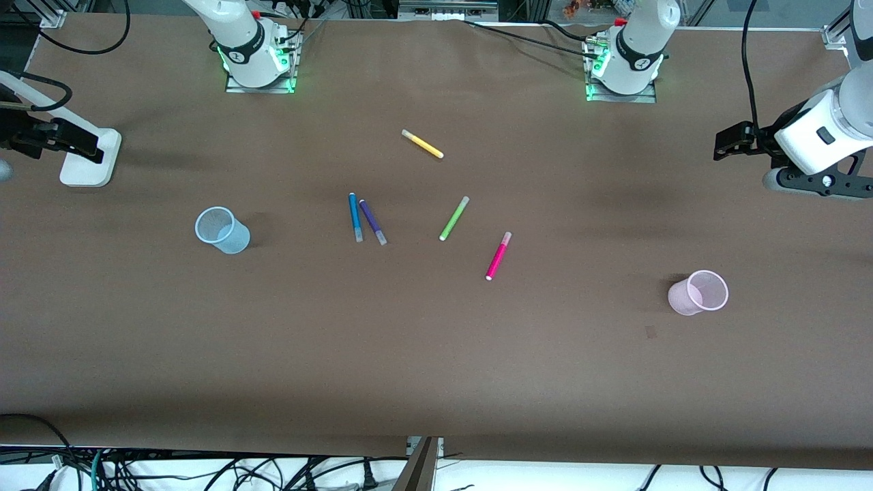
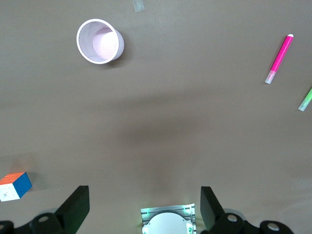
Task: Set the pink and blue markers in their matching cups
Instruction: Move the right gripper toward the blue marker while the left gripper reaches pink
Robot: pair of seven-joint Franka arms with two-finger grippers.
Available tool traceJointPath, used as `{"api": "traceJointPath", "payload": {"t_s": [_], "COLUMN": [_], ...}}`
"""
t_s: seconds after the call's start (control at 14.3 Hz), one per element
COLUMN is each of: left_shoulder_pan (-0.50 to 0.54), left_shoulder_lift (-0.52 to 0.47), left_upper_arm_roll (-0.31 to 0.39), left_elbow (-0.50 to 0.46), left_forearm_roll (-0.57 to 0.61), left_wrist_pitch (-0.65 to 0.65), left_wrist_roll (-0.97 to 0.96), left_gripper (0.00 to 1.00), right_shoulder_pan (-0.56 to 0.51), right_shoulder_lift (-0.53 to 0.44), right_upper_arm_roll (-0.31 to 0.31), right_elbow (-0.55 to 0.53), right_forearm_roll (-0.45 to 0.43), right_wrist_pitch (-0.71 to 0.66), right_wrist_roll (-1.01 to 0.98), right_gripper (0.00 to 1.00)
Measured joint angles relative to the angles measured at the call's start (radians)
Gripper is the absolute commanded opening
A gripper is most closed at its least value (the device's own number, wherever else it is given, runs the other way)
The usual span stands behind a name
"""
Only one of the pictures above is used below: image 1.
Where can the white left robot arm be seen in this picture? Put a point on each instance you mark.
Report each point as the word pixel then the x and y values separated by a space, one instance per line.
pixel 641 41

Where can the blue marker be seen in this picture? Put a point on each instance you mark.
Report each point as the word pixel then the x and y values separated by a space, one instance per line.
pixel 354 215

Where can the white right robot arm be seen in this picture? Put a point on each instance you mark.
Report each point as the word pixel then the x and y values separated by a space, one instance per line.
pixel 242 34

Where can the green marker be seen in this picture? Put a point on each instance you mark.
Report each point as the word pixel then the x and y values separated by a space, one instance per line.
pixel 453 218

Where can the yellow marker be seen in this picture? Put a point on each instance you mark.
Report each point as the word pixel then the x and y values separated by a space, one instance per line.
pixel 423 144

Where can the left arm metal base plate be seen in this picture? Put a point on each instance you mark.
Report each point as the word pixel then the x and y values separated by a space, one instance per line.
pixel 620 99

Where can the white desk lamp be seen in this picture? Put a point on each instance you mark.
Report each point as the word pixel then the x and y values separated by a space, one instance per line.
pixel 89 167

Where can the aluminium frame profile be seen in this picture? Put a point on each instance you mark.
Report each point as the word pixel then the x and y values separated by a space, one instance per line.
pixel 53 15
pixel 837 31

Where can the translucent blue plastic cup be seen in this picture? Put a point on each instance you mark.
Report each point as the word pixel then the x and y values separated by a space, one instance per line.
pixel 232 239

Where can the pink marker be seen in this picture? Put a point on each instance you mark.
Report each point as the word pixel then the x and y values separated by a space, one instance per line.
pixel 498 258

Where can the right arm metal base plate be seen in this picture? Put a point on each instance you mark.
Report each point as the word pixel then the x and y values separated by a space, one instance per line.
pixel 262 88

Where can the purple marker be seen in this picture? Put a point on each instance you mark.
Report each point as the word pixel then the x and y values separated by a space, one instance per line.
pixel 370 217

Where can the translucent pink plastic cup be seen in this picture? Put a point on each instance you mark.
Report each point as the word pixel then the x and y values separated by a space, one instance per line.
pixel 682 296

